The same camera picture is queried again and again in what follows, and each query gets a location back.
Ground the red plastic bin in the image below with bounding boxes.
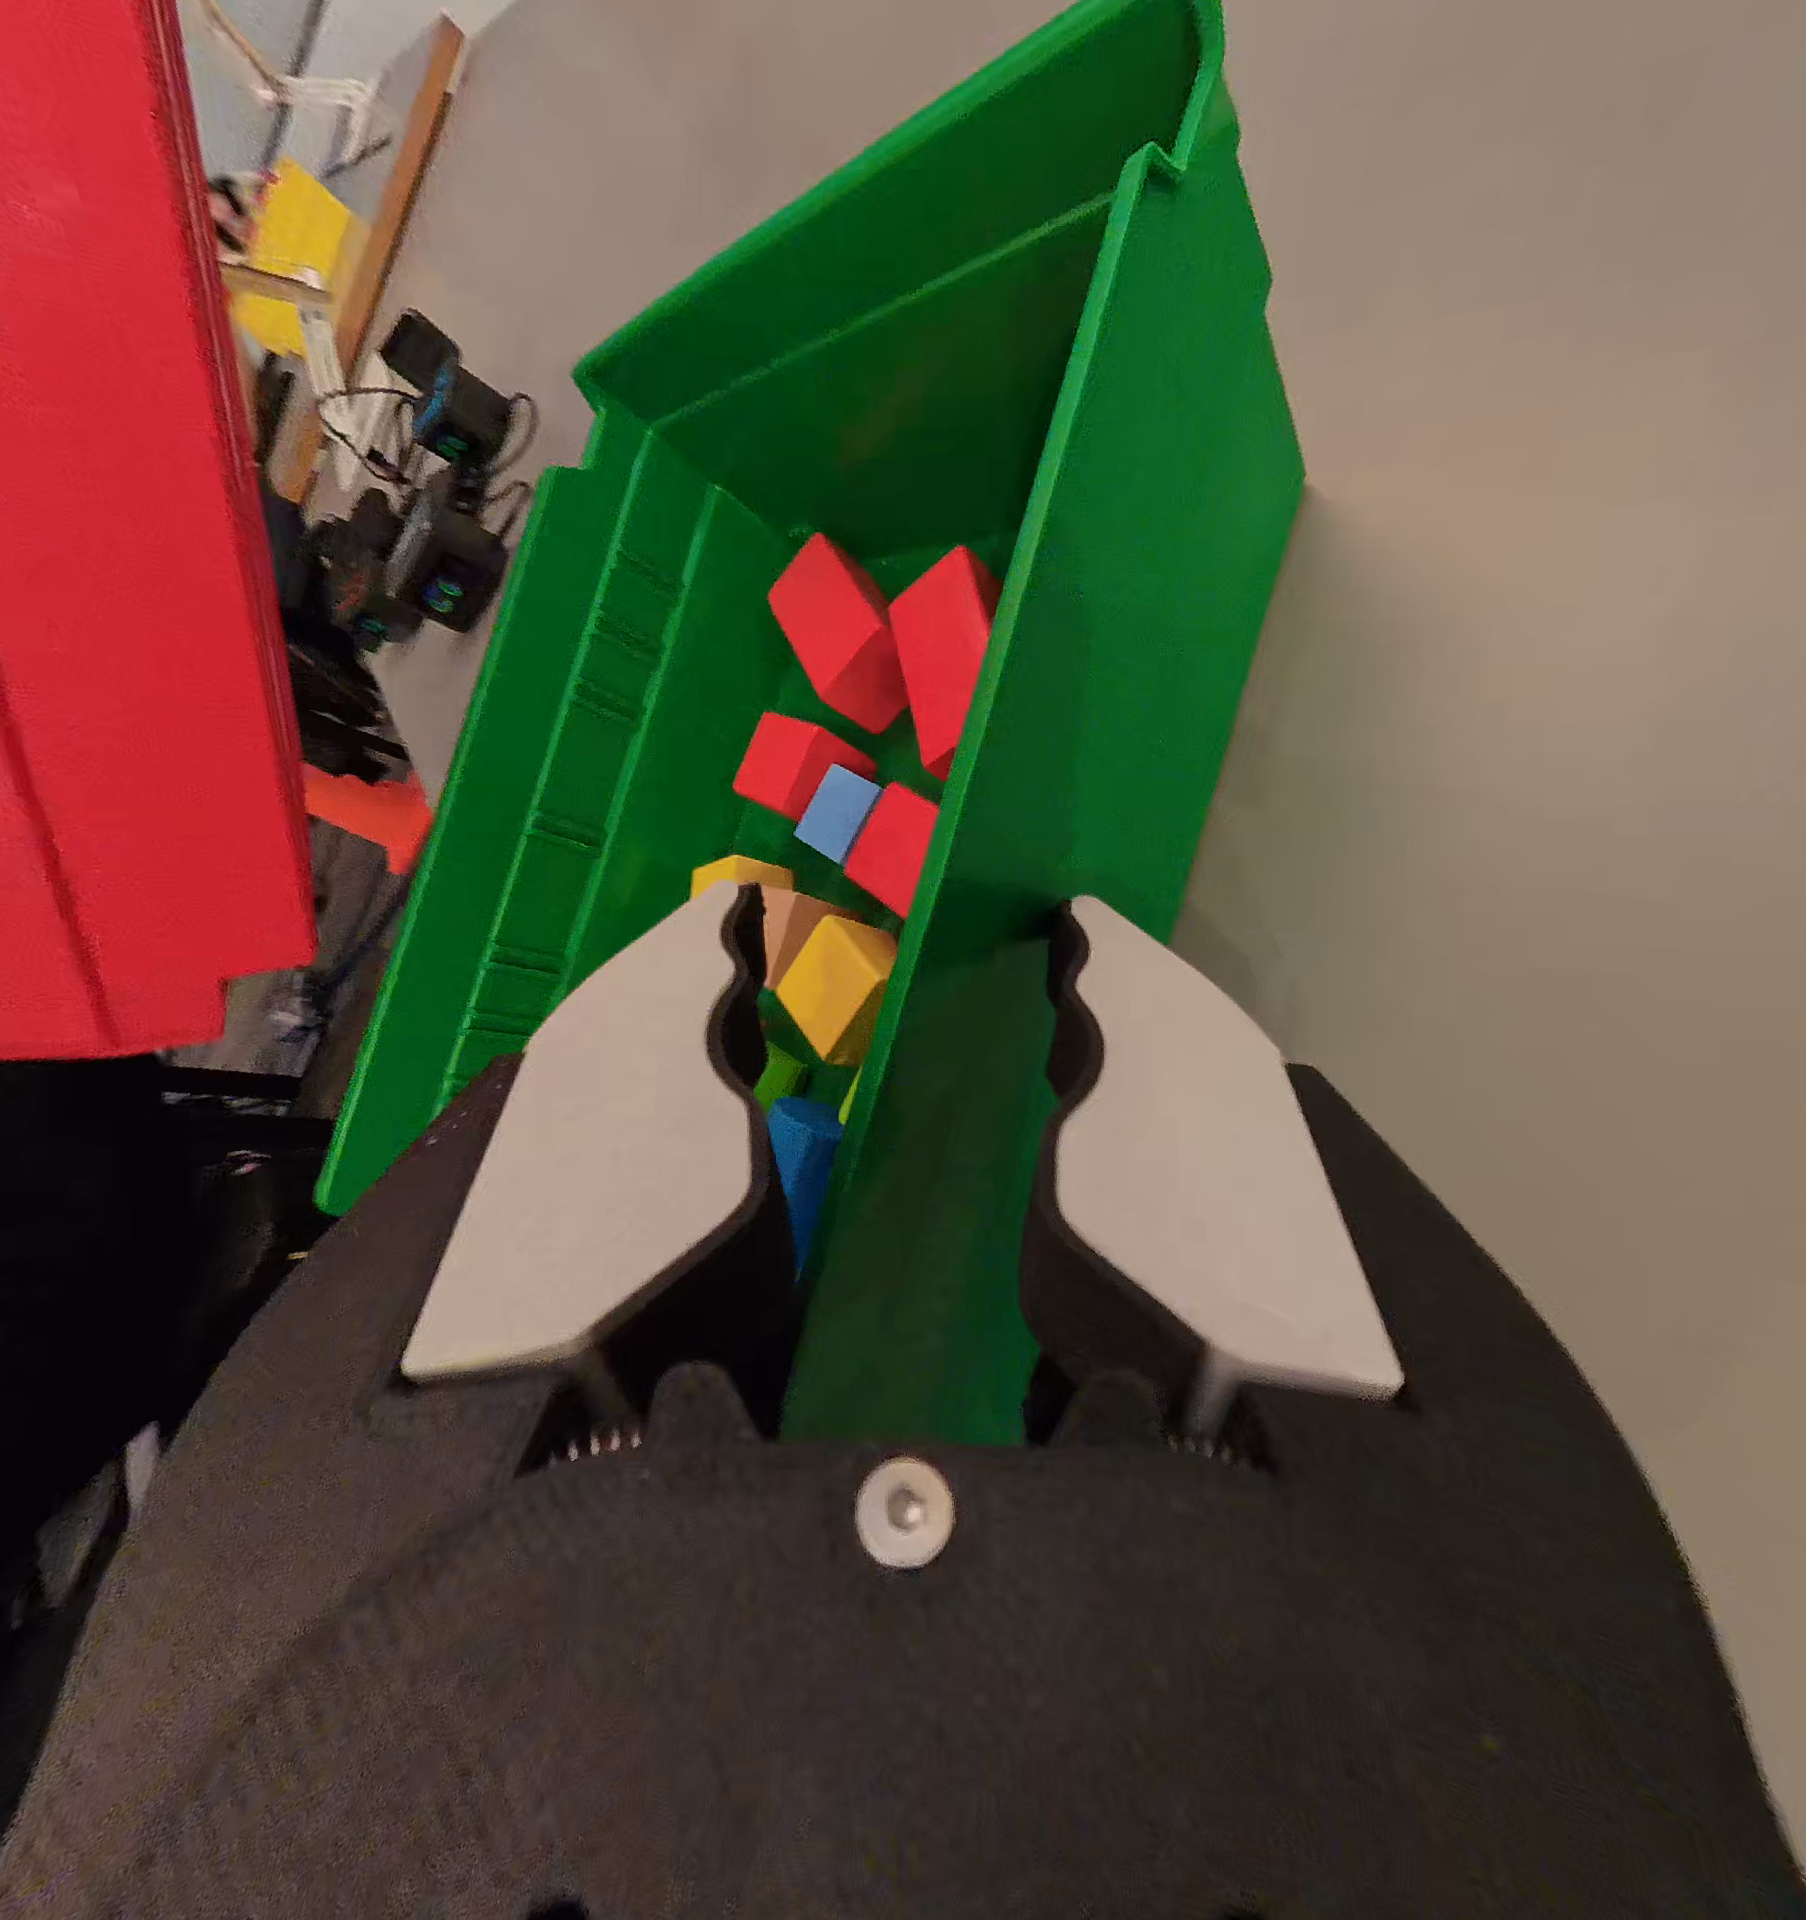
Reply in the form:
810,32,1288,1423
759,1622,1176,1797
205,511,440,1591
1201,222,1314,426
0,0,319,1064

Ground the green wooden block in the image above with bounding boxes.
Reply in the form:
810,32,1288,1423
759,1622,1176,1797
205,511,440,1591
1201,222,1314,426
758,1042,860,1113

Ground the yellow box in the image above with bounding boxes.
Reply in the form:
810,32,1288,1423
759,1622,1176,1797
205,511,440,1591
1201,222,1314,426
230,158,357,362

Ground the white cable bundle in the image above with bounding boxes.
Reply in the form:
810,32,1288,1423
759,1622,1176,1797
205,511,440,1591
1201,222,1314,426
198,0,394,169

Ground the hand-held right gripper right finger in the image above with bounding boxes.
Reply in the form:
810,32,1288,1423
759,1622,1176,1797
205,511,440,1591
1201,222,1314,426
1020,895,1409,1451

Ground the light blue wooden block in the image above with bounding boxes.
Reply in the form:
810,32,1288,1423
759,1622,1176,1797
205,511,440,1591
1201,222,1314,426
792,762,882,868

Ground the blue wooden cylinder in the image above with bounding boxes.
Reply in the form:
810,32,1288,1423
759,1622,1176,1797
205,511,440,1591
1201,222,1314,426
770,1095,845,1277

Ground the orange plastic part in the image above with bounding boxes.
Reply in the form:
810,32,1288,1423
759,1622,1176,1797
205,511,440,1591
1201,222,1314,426
301,766,438,873

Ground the green plastic bin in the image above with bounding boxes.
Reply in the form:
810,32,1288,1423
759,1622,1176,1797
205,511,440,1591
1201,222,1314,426
314,0,1306,1451

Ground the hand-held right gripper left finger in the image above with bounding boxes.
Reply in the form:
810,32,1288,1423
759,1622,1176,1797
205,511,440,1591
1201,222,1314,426
397,881,800,1451

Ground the black battery charger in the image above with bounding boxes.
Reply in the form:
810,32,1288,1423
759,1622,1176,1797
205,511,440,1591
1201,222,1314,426
378,308,463,455
308,511,410,652
401,479,511,636

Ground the red wooden block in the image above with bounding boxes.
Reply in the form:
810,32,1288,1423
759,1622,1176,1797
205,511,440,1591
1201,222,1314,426
770,533,906,738
733,712,876,819
845,784,944,919
890,542,1005,781

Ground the tan wooden block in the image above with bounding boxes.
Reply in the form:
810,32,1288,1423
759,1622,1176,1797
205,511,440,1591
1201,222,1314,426
759,885,860,991

